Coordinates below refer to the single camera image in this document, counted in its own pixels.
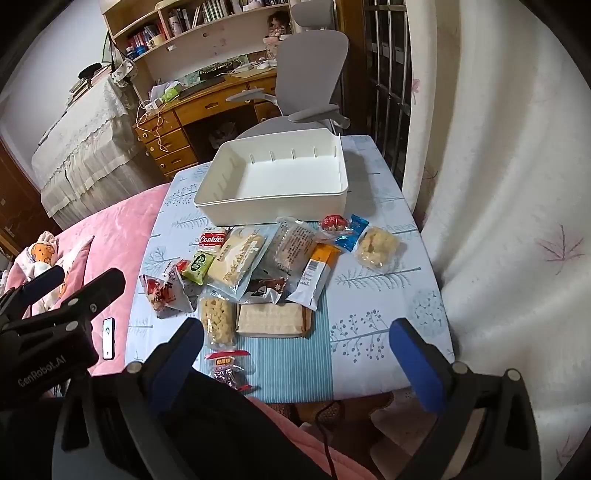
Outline wooden bookshelf hutch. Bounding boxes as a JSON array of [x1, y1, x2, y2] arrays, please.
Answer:
[[99, 1, 290, 100]]

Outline red white snack packet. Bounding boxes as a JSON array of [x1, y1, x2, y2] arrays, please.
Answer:
[[139, 259, 197, 319]]

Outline white plastic storage bin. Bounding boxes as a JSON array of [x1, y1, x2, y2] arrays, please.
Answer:
[[194, 128, 349, 226]]

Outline black cable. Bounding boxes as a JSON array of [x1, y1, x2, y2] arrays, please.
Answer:
[[313, 399, 346, 480]]

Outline metal window bars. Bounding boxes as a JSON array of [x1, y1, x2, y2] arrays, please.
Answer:
[[363, 0, 412, 184]]

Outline brown snowflake chocolate packet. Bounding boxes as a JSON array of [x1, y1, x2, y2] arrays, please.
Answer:
[[239, 278, 287, 305]]

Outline cartoon plush pillow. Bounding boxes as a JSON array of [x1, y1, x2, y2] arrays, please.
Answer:
[[5, 231, 94, 318]]

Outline red topped candy bag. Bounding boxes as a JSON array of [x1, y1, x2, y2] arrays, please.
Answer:
[[205, 350, 256, 394]]

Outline orange white snack bar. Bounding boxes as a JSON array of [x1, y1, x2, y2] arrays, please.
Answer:
[[287, 244, 341, 311]]

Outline pink bed blanket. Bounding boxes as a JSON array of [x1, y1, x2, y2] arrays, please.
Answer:
[[57, 184, 168, 376]]

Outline grey office chair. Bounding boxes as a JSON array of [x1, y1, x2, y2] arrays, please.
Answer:
[[226, 1, 351, 138]]

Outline blue foil snack packet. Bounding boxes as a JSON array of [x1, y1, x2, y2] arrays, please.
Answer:
[[335, 214, 370, 252]]

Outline large cake bread packet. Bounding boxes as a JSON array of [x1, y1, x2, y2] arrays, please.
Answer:
[[205, 223, 279, 301]]

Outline clear pastry packet with text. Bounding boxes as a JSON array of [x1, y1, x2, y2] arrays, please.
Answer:
[[256, 216, 328, 283]]

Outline lace covered cabinet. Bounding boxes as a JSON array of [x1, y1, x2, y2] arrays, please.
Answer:
[[31, 78, 165, 230]]

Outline clear bag of puffed snack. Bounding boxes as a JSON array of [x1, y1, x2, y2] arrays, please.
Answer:
[[355, 225, 400, 270]]

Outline white floral curtain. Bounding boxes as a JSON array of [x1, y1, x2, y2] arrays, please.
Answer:
[[403, 1, 590, 479]]

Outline white smartphone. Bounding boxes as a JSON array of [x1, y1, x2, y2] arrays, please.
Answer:
[[102, 317, 115, 361]]

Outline small red candy packet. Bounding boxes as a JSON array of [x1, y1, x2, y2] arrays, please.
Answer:
[[320, 214, 349, 232]]

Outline green snack packet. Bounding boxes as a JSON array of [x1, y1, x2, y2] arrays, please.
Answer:
[[181, 250, 215, 286]]

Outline red cookies packet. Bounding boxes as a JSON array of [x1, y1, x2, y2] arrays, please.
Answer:
[[197, 227, 228, 255]]

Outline clear bag of rice crisps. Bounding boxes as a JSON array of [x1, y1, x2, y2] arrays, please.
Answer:
[[198, 290, 236, 351]]

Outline beige wafer cracker packet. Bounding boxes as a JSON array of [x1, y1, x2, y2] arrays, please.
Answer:
[[236, 303, 314, 338]]

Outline floral printed tablecloth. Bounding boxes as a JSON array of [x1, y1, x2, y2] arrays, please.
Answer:
[[124, 135, 454, 403]]

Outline wooden desk with drawers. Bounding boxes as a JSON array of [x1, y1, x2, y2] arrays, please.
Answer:
[[134, 68, 280, 180]]

